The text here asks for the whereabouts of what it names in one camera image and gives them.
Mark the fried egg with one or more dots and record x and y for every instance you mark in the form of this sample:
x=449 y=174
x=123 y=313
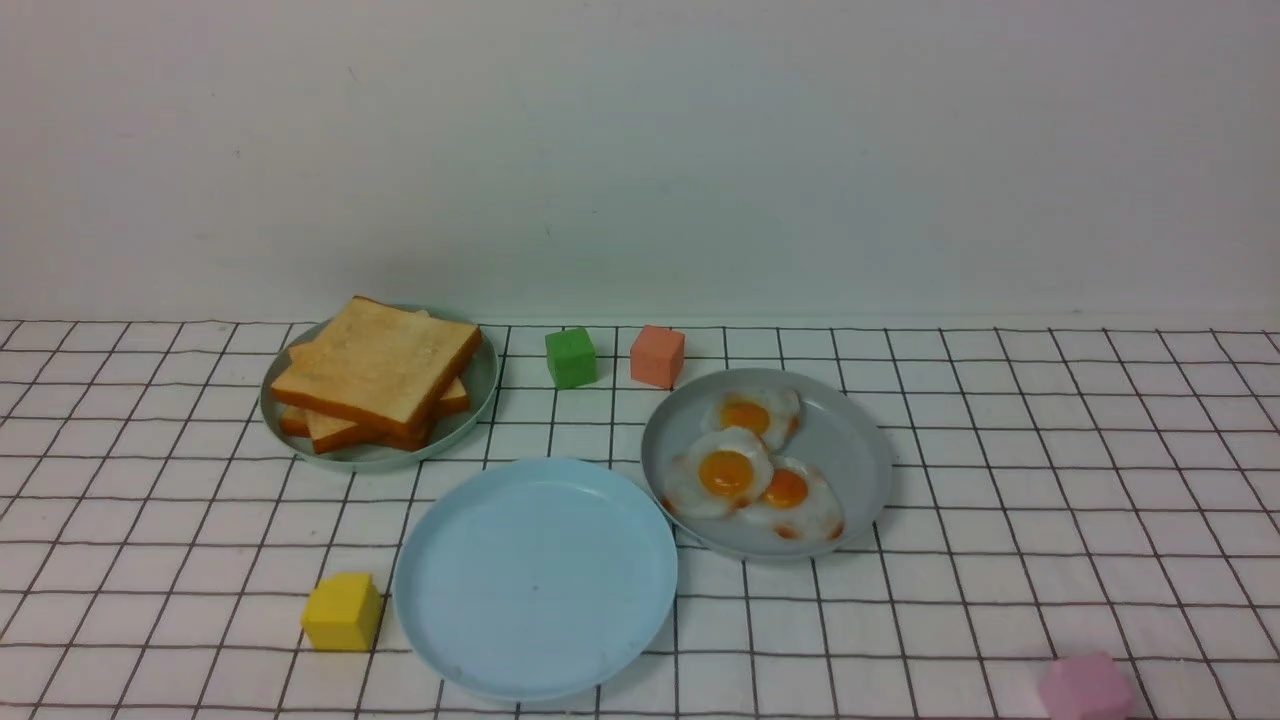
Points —
x=772 y=414
x=721 y=473
x=798 y=505

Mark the toast slice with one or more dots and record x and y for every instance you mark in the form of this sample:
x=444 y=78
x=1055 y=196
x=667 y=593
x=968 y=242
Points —
x=454 y=391
x=378 y=366
x=328 y=435

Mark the orange cube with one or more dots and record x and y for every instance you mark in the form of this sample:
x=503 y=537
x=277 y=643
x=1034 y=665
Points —
x=657 y=356

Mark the green cube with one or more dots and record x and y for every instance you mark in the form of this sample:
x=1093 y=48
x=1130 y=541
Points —
x=571 y=358

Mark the green plate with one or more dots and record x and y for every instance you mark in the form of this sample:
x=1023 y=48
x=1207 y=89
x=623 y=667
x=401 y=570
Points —
x=454 y=421

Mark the grey plate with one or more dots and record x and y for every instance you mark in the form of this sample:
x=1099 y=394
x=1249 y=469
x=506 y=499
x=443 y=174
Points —
x=834 y=434

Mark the light blue plate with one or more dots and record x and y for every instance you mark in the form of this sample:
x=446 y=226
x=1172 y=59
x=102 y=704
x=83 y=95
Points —
x=536 y=580

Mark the yellow cube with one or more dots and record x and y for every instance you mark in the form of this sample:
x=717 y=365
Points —
x=343 y=613

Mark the white grid tablecloth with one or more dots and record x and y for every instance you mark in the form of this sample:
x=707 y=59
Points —
x=1058 y=492

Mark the pink cube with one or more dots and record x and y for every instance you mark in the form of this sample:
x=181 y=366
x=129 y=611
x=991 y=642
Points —
x=1089 y=686

